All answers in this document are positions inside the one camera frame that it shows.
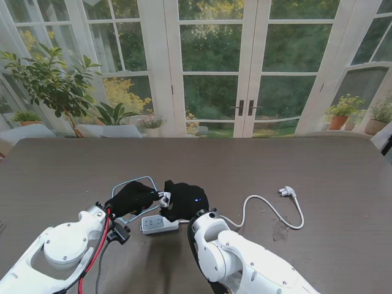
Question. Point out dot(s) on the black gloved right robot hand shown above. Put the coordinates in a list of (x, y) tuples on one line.
[(186, 202)]

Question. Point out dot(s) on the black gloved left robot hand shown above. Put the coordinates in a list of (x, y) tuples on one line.
[(128, 199)]

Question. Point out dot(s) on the grey USB charger block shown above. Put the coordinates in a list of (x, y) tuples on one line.
[(165, 199)]

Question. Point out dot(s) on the white power strip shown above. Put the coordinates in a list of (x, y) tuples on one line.
[(153, 226)]

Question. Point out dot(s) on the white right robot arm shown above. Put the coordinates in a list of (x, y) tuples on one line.
[(245, 260)]

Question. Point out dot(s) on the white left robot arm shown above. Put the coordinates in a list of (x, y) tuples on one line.
[(61, 245)]

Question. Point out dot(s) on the printed garden window backdrop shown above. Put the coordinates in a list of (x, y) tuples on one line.
[(211, 61)]

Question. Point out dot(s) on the white board with black edge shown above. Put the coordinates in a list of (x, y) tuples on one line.
[(386, 134)]

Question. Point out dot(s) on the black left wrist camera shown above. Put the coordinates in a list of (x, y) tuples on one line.
[(119, 235)]

